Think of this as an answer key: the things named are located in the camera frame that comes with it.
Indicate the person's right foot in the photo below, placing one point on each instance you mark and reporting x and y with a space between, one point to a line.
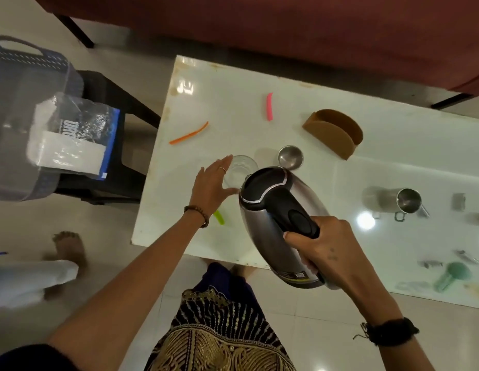
241 271

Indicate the person's left hand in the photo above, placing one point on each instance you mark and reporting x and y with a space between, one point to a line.
208 189

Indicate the person's right forearm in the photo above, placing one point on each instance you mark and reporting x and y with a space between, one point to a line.
405 355

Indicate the green bag sealing clip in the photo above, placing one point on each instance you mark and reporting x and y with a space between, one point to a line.
219 217

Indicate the black plastic stool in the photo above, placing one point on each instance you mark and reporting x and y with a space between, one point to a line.
119 173

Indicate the brown napkin holder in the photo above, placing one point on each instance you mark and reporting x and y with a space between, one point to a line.
328 135

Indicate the person's foot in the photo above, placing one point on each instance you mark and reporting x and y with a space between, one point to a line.
241 271
71 251

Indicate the person's left forearm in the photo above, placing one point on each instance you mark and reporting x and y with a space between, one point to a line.
139 289

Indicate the white glossy table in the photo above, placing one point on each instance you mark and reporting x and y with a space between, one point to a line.
231 96

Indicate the clear drinking glass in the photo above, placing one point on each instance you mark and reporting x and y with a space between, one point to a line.
243 169

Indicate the red fabric sofa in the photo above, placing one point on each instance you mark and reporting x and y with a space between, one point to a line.
262 23

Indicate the pink bag sealing clip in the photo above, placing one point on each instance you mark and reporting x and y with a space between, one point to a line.
269 108

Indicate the black shirt sleeve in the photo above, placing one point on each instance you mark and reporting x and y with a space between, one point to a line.
27 361

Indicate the black braided wristband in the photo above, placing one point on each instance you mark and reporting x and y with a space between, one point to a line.
390 332

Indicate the stainless steel mug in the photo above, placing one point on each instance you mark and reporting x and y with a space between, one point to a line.
407 200
290 157

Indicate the dark gold patterned garment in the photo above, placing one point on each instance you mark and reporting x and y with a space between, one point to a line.
216 328

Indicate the thin orange bag sealing clip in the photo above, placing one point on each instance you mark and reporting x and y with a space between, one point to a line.
187 135

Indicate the grey plastic basket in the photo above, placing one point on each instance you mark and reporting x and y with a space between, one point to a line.
19 73

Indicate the green handheld fan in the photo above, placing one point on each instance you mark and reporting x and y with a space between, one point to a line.
454 275

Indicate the grey cylindrical battery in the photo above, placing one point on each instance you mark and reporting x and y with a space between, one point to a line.
424 212
430 264
467 257

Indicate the clear plastic zip bag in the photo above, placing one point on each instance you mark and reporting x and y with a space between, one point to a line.
77 127

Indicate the person's right hand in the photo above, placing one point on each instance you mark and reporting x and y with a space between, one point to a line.
340 255

